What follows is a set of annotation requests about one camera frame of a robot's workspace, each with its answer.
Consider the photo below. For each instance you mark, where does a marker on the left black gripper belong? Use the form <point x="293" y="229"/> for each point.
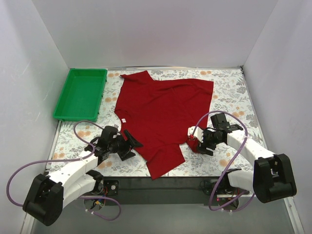
<point x="125" y="146"/>

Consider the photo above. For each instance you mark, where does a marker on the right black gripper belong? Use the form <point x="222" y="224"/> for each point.
<point x="204" y="139"/>

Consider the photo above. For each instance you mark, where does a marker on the red t shirt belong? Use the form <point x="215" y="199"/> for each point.
<point x="158" y="113"/>

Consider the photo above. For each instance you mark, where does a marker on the green plastic tray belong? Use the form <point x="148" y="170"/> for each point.
<point x="81" y="95"/>

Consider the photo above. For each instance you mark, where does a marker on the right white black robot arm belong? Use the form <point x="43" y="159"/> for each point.
<point x="272" y="175"/>

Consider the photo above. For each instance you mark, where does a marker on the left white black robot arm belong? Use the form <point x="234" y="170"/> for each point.
<point x="49" y="194"/>

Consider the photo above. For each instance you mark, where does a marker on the floral patterned table mat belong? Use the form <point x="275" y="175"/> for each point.
<point x="230" y="94"/>

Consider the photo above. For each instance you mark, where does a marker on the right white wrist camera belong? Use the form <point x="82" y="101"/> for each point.
<point x="195" y="132"/>

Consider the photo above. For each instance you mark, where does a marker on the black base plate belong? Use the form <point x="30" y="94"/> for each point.
<point x="164" y="190"/>

